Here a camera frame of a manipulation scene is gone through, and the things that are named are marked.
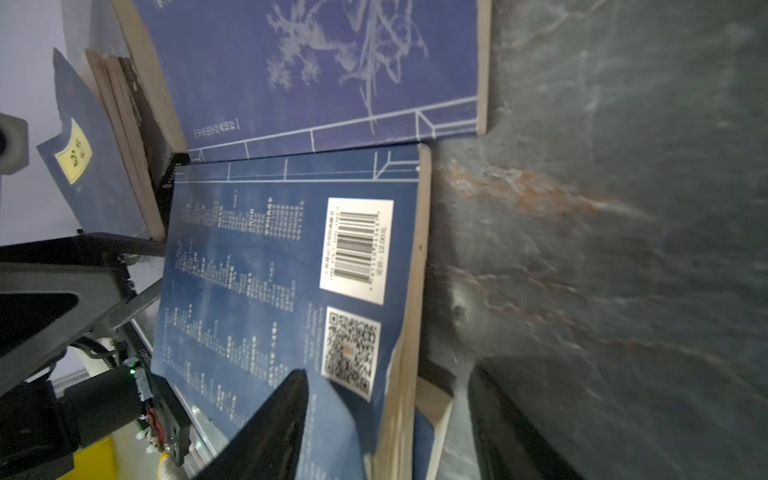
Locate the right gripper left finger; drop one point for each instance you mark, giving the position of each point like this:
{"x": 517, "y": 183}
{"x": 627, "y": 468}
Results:
{"x": 269, "y": 445}

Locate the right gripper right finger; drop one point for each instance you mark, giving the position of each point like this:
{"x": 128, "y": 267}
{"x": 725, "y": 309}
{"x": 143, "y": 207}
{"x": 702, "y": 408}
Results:
{"x": 507, "y": 444}

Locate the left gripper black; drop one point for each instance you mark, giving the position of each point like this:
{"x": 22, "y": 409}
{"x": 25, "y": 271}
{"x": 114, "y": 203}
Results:
{"x": 75, "y": 364}

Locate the blue book with barcode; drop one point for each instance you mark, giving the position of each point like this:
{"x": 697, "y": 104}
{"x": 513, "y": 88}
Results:
{"x": 313, "y": 262}

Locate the blue bottom book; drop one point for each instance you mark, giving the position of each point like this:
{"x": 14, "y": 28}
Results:
{"x": 432, "y": 413}

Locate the yellow shelf pink blue boards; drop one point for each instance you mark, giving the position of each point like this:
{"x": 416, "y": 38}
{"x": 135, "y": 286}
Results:
{"x": 95, "y": 462}

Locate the dark blue book left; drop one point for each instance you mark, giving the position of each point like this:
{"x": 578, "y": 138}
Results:
{"x": 88, "y": 168}

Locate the black folder under left book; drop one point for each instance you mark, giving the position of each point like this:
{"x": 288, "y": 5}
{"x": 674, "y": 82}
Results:
{"x": 162, "y": 161}

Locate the blue book yellow label top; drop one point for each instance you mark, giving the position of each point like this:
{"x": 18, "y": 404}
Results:
{"x": 233, "y": 80}

